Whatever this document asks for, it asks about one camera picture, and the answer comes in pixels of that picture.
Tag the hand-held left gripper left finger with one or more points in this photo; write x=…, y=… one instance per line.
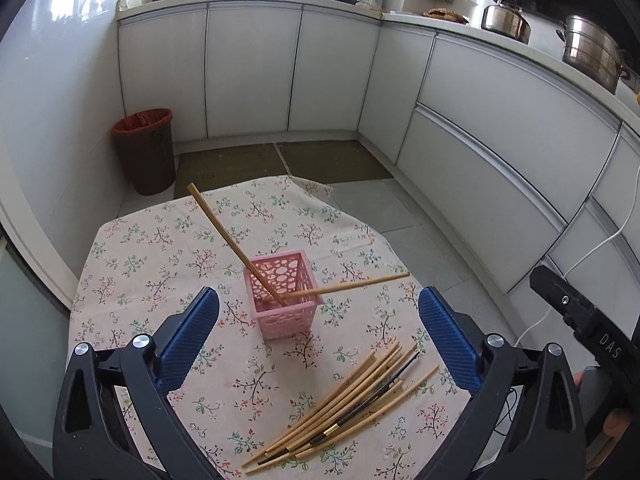
x=187, y=342

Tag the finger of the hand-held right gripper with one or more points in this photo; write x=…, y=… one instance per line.
x=557, y=292

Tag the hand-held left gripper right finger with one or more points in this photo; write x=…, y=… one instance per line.
x=450, y=345

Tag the pink perforated plastic basket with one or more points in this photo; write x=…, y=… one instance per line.
x=287, y=317

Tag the wooden chopstick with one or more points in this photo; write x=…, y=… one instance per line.
x=220, y=230
x=360, y=284

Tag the pile of wooden chopsticks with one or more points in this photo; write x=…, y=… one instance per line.
x=345, y=405

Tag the person's right hand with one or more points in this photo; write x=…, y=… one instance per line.
x=617, y=417

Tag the floral tablecloth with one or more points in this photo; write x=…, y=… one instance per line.
x=165, y=265

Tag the brown floor mat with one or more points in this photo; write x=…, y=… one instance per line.
x=335, y=160
x=230, y=165

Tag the brown trash bin red bag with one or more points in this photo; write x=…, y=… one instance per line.
x=145, y=155

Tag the steel steamer pot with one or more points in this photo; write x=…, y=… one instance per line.
x=592, y=52

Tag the steel kettle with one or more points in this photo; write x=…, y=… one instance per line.
x=505, y=17

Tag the white kitchen cabinets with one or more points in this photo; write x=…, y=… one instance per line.
x=330, y=70

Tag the wicker basket with bread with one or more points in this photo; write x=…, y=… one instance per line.
x=444, y=14

